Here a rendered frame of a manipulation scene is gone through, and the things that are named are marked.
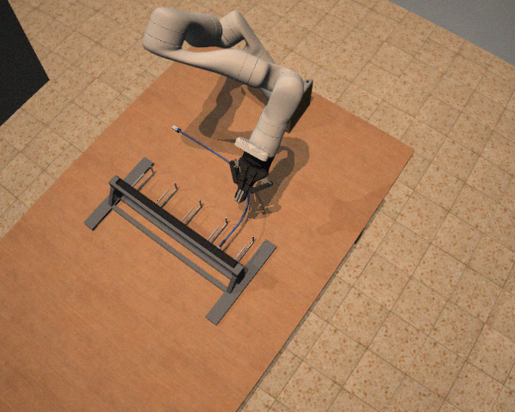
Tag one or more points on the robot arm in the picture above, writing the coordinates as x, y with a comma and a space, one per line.
165, 35

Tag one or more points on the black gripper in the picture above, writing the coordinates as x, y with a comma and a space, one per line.
252, 170

